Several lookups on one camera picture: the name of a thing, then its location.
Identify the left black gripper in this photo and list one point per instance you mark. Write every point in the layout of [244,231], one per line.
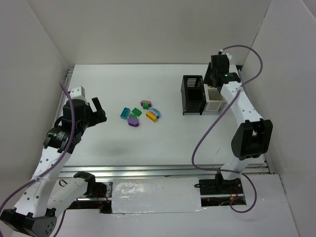
[93,114]

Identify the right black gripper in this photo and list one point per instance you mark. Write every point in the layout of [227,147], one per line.
[210,80]

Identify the yellow rectangular lego brick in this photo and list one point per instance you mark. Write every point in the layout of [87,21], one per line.
[151,116]

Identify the teal flower printed lego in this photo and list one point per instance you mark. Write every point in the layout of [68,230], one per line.
[155,112]

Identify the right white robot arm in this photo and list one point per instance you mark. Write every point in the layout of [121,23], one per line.
[253,135]

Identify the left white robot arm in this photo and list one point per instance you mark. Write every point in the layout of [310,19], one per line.
[37,211]

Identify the teal rectangular lego brick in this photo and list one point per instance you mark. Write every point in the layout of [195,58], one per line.
[125,113]

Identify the purple rounded lego brick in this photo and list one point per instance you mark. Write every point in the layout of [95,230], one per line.
[133,121]

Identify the white slotted container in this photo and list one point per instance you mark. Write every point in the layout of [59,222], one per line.
[214,100]

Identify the green square lego brick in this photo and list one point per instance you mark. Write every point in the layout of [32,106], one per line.
[136,112]

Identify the black slotted container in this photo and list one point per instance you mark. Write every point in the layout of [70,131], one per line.
[193,96]

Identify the purple printed lego brick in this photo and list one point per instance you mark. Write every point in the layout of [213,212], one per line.
[146,102]

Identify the white taped cover panel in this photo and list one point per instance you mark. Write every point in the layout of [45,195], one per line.
[159,195]

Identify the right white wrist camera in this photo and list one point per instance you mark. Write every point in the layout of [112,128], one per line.
[223,52]

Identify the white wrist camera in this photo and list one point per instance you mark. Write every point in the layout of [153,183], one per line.
[223,52]
[77,92]

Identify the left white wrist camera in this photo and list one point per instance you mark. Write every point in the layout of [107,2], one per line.
[77,92]

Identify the aluminium frame rail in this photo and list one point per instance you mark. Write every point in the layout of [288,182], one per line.
[109,172]

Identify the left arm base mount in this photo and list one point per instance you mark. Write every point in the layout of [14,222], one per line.
[96,190]

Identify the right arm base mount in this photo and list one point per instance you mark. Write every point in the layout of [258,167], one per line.
[211,194]

